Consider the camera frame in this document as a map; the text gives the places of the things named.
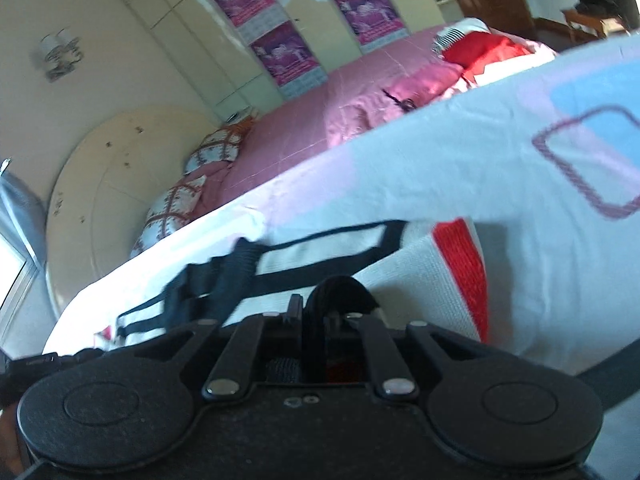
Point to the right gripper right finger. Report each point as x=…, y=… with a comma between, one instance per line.
x=339, y=295

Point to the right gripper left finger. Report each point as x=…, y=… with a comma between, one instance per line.
x=294, y=313

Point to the striped cartoon knit sweater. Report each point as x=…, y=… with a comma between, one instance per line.
x=415, y=270

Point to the blue window curtain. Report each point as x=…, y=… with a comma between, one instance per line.
x=23, y=219

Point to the patterned pillow near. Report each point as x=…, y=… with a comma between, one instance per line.
x=169, y=213

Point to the patterned pillow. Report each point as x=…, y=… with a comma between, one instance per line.
x=169, y=213
x=222, y=145

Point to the patterned pillow far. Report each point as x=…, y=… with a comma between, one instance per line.
x=222, y=145

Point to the cream round headboard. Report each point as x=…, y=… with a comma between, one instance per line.
x=106, y=188

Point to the pink quilted blanket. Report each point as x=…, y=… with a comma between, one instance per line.
x=347, y=105

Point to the pink folded garment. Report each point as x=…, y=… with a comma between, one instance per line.
x=421, y=87

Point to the light blue patterned bedspread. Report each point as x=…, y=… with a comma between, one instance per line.
x=544, y=163

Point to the purple poster lower left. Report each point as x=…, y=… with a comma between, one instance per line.
x=289, y=61

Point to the purple poster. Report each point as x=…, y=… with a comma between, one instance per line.
x=253, y=19
x=375, y=23
x=289, y=61

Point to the purple poster lower right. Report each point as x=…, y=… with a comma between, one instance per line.
x=375, y=23

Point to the checked white garment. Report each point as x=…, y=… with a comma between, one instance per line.
x=455, y=32

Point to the red folded garment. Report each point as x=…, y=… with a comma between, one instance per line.
x=476, y=50

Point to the cream built-in wardrobe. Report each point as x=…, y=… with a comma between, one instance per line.
x=223, y=70

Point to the purple poster upper left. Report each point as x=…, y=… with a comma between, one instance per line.
x=253, y=19

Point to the wooden side table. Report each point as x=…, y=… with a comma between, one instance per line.
x=581, y=27

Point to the wall sconce lamp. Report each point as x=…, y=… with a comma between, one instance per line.
x=57, y=54

